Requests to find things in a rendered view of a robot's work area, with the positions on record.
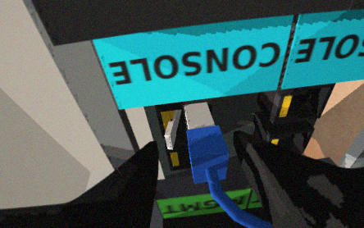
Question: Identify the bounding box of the blue cable plug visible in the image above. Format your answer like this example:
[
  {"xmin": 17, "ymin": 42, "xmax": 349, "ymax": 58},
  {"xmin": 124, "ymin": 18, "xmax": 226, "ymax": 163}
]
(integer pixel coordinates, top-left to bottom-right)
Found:
[{"xmin": 165, "ymin": 102, "xmax": 273, "ymax": 228}]

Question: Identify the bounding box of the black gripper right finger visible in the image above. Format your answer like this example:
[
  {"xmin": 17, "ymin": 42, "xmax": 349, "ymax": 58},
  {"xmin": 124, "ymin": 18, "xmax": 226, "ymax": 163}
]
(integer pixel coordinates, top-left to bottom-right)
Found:
[{"xmin": 234, "ymin": 131, "xmax": 364, "ymax": 228}]

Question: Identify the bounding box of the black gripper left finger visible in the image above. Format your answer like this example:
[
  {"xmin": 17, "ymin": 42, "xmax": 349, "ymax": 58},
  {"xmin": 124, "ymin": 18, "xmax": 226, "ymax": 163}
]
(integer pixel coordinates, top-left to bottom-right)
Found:
[{"xmin": 0, "ymin": 141, "xmax": 159, "ymax": 228}]

